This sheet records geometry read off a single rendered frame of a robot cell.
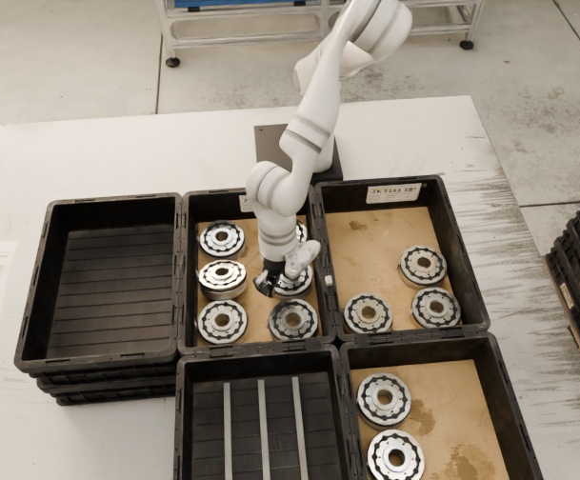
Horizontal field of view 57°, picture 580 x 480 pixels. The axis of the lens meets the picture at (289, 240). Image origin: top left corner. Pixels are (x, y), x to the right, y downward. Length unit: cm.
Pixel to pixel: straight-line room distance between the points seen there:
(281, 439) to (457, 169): 96
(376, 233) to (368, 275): 12
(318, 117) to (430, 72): 230
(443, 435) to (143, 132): 121
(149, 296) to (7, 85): 227
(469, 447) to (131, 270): 79
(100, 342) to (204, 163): 66
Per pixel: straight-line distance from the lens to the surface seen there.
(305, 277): 118
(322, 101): 89
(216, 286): 115
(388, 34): 91
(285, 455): 107
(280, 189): 87
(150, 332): 118
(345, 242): 127
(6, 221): 165
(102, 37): 349
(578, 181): 282
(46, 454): 130
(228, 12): 299
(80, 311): 125
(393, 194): 130
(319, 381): 111
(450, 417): 112
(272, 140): 160
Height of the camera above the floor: 187
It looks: 55 degrees down
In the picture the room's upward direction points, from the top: straight up
